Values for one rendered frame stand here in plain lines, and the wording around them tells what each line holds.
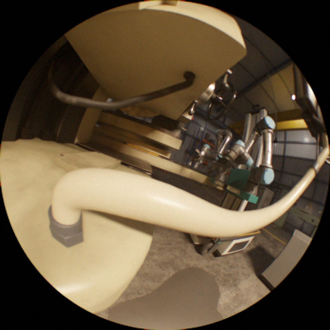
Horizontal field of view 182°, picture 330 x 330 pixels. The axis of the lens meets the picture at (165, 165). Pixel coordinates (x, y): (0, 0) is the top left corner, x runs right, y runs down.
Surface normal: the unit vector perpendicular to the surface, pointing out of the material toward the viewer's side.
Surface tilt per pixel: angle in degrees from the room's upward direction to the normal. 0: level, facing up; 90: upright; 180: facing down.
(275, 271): 90
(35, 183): 0
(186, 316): 0
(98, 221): 0
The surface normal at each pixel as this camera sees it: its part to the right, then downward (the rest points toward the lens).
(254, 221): 0.24, -0.47
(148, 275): 0.36, -0.93
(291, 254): -0.92, -0.35
